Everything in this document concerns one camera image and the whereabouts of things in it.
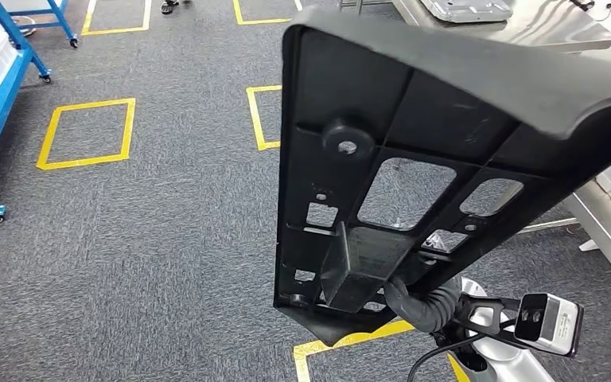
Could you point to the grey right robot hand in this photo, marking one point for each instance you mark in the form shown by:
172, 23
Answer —
405, 308

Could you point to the person's foot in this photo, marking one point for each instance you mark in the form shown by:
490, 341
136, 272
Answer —
169, 5

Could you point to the white round object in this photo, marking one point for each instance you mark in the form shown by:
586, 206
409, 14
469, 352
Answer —
25, 30

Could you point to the stainless steel table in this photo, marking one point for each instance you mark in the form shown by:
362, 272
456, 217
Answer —
548, 31
606, 248

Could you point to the black plastic frame part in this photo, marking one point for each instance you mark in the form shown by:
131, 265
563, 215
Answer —
442, 53

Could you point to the blue wheeled cart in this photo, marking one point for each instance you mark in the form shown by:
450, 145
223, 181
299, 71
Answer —
63, 21

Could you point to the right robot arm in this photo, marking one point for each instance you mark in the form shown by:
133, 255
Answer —
500, 364

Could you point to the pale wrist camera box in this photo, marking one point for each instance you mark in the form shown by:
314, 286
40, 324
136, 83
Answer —
558, 327

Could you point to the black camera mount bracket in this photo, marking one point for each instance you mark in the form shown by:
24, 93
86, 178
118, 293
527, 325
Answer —
495, 301

